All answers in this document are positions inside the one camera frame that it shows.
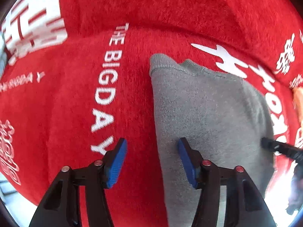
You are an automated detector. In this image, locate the orange folded garment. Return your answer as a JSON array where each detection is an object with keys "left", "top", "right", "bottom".
[{"left": 293, "top": 87, "right": 303, "bottom": 123}]

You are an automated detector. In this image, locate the grey knit sweater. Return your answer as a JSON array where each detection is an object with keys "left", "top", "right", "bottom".
[{"left": 150, "top": 53, "right": 274, "bottom": 226}]

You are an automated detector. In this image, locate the white floral cloth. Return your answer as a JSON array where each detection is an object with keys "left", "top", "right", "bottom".
[{"left": 0, "top": 32, "right": 8, "bottom": 78}]

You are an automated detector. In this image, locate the red wedding print blanket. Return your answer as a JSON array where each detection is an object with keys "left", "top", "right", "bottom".
[{"left": 1, "top": 0, "right": 302, "bottom": 226}]

